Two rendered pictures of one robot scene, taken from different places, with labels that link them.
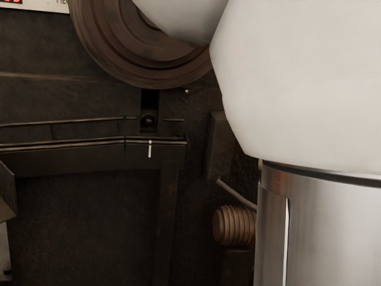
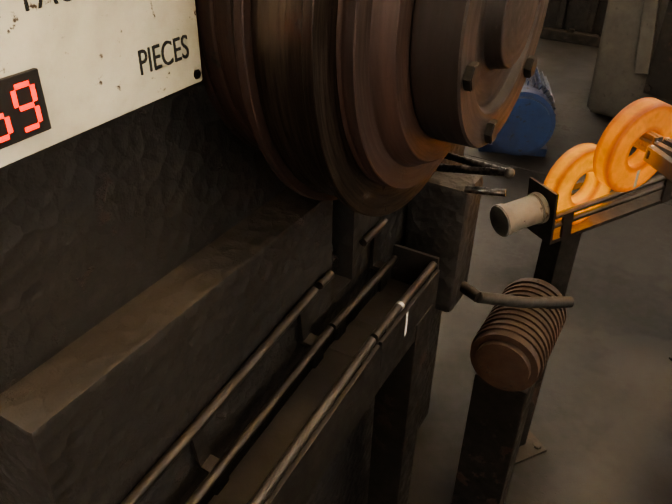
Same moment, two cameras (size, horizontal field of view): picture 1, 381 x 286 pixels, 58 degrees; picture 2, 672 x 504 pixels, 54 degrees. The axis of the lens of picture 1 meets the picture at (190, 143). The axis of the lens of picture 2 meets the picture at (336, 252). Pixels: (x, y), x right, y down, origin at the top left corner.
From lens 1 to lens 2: 0.95 m
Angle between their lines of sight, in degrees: 44
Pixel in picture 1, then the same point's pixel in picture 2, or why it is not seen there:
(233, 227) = (540, 351)
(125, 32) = (474, 105)
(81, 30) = (333, 141)
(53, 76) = (171, 301)
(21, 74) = (87, 353)
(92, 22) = (368, 109)
